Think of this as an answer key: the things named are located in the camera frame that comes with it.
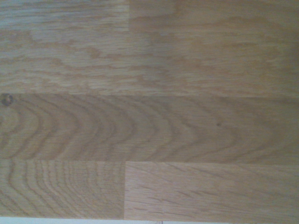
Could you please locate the wooden kitchen countertop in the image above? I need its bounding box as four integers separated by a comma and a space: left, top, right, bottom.
0, 0, 299, 221

